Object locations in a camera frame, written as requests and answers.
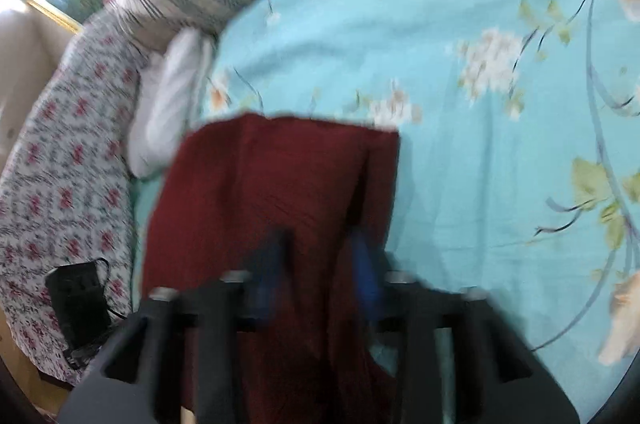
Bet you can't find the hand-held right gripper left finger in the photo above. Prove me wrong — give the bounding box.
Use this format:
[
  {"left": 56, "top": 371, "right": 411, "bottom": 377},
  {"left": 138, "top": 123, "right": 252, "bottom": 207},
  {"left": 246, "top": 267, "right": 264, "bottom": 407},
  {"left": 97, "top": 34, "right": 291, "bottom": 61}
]
[{"left": 57, "top": 229, "right": 296, "bottom": 424}]

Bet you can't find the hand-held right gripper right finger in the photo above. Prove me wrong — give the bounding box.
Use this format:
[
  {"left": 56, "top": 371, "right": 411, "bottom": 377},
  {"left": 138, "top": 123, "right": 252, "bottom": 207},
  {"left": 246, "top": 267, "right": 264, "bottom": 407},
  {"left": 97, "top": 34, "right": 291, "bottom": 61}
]
[{"left": 345, "top": 234, "right": 581, "bottom": 424}]

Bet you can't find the dark red knit sweater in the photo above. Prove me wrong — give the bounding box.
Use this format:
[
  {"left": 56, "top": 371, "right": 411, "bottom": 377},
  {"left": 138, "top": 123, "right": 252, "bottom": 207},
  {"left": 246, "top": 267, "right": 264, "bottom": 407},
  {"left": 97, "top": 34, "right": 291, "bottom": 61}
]
[{"left": 141, "top": 113, "right": 402, "bottom": 424}]

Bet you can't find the light blue floral bedsheet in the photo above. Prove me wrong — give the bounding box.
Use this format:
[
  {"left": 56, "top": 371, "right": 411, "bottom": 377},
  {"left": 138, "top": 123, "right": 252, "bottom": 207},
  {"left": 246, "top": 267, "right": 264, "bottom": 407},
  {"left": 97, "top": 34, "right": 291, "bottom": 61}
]
[{"left": 131, "top": 0, "right": 640, "bottom": 424}]

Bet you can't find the white folded towel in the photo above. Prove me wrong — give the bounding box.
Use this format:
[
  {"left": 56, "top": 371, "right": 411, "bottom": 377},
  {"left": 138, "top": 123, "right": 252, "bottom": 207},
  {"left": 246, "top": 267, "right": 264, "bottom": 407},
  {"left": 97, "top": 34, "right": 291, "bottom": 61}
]
[{"left": 125, "top": 28, "right": 216, "bottom": 179}]

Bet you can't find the white red floral quilt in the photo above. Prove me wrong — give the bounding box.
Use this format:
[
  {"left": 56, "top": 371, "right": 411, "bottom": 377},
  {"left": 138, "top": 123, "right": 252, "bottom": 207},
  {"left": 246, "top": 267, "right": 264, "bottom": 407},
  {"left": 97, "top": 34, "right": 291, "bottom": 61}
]
[{"left": 0, "top": 10, "right": 151, "bottom": 385}]

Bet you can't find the black battery pack cable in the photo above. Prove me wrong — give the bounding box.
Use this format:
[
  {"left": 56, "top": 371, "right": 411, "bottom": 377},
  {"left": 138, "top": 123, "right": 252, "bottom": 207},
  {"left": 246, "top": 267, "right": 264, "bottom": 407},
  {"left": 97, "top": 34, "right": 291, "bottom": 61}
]
[{"left": 64, "top": 309, "right": 128, "bottom": 371}]

